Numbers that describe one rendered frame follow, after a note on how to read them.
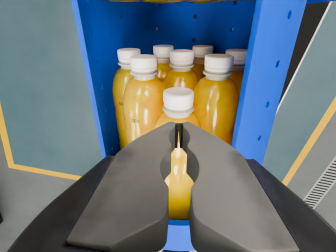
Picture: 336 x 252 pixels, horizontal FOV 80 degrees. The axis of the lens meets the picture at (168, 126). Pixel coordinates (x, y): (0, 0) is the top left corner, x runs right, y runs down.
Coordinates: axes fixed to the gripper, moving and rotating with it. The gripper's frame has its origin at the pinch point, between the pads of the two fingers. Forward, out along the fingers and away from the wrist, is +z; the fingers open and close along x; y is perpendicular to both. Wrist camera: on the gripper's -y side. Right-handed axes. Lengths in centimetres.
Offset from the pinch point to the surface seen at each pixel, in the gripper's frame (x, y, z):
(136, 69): -5.8, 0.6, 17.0
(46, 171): -122, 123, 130
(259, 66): 7.3, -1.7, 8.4
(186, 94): 1.0, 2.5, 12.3
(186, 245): 1.6, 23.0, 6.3
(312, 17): 71, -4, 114
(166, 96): -1.4, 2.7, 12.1
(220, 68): 5.5, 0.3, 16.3
